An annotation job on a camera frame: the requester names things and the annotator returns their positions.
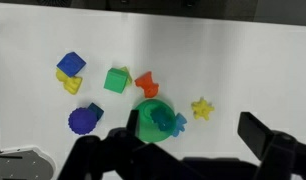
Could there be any purple gear-shaped block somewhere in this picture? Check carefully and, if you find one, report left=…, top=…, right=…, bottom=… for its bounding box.
left=68, top=108, right=97, bottom=135

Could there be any blue cube block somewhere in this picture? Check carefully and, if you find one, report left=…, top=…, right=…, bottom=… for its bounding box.
left=57, top=52, right=86, bottom=77

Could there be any light blue shaped block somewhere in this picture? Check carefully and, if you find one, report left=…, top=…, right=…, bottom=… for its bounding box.
left=172, top=113, right=187, bottom=137

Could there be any green plastic bowl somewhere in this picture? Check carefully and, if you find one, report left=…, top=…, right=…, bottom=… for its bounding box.
left=135, top=99, right=176, bottom=142

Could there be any yellow star-shaped block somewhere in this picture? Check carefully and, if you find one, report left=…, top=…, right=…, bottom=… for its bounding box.
left=191, top=97, right=215, bottom=120

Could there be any dark blue small block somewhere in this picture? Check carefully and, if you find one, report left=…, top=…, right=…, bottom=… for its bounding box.
left=88, top=103, right=104, bottom=120

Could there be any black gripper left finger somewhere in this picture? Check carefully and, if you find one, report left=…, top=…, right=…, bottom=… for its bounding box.
left=126, top=110, right=139, bottom=135

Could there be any yellow-green triangular block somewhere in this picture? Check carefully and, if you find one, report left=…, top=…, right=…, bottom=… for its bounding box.
left=120, top=66, right=132, bottom=86

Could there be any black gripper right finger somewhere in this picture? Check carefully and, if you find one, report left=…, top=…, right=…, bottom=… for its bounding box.
left=237, top=112, right=274, bottom=160

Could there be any yellow cross-shaped block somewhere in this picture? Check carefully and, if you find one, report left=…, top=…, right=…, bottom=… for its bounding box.
left=56, top=68, right=83, bottom=95

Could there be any orange-red shaped block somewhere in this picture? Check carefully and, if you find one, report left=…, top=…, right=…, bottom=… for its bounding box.
left=135, top=71, right=159, bottom=98

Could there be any green cube block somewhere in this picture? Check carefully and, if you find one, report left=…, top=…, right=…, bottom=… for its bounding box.
left=104, top=68, right=127, bottom=93

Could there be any teal block in bowl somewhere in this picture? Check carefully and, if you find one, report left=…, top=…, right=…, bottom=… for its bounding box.
left=151, top=107, right=175, bottom=131

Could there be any grey metal mounting plate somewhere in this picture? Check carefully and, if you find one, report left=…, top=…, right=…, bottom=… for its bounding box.
left=0, top=147, right=56, bottom=180

